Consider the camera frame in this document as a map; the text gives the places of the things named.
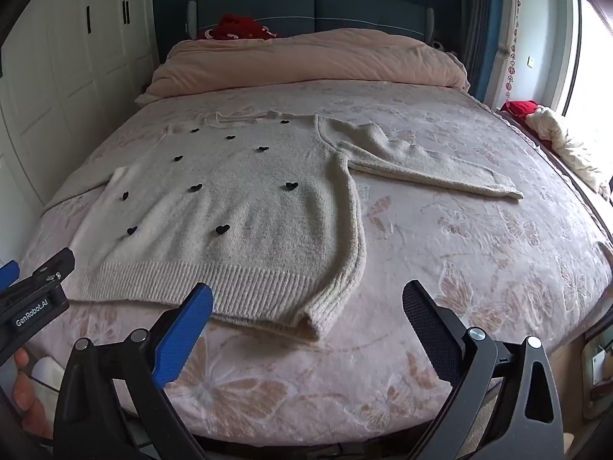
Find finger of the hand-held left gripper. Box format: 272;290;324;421
0;261;20;294
0;248;77;306

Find cream sweater with black hearts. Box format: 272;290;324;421
64;110;525;343

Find window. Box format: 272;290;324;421
565;0;613;187

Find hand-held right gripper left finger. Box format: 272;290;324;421
52;282;214;460

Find blue padded headboard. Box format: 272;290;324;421
186;0;436;41

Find red pillow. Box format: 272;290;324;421
205;13;279;41

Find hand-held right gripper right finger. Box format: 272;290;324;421
401;279;566;460

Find person's left hand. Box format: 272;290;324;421
10;347;54;442

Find hanging red bead string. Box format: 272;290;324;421
506;0;524;104

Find red cloth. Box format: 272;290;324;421
500;100;541;128

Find white crumpled cloth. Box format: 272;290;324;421
527;105;613;199

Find grey curtain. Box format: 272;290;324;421
459;0;506;94

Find white wardrobe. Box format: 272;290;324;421
0;0;161;269

